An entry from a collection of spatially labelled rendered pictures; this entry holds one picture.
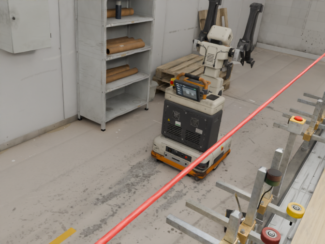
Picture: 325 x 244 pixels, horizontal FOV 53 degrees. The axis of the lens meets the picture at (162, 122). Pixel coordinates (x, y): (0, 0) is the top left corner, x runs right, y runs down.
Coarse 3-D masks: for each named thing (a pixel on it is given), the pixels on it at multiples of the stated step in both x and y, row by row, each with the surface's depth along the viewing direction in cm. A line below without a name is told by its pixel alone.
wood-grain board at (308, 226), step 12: (324, 180) 180; (324, 192) 170; (312, 204) 161; (324, 204) 161; (312, 216) 153; (324, 216) 153; (300, 228) 145; (312, 228) 146; (324, 228) 146; (300, 240) 138; (312, 240) 139; (324, 240) 140
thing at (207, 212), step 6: (186, 204) 161; (192, 204) 159; (198, 204) 159; (198, 210) 158; (204, 210) 156; (210, 210) 156; (210, 216) 154; (216, 216) 153; (222, 216) 153; (222, 222) 151; (252, 234) 144; (258, 234) 145; (252, 240) 145; (258, 240) 143
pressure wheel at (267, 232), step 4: (264, 228) 142; (268, 228) 142; (272, 228) 142; (264, 232) 140; (268, 232) 140; (272, 232) 139; (276, 232) 140; (260, 236) 141; (264, 236) 138; (268, 236) 138; (272, 236) 139; (276, 236) 139; (280, 236) 138; (264, 240) 138; (268, 240) 137; (272, 240) 136; (276, 240) 136
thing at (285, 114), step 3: (282, 114) 272; (285, 114) 271; (288, 114) 271; (291, 114) 271; (285, 117) 272; (288, 117) 270; (291, 117) 269; (306, 120) 263; (309, 120) 264; (306, 123) 264; (309, 123) 262; (318, 126) 259; (321, 126) 258; (324, 126) 256; (324, 129) 257
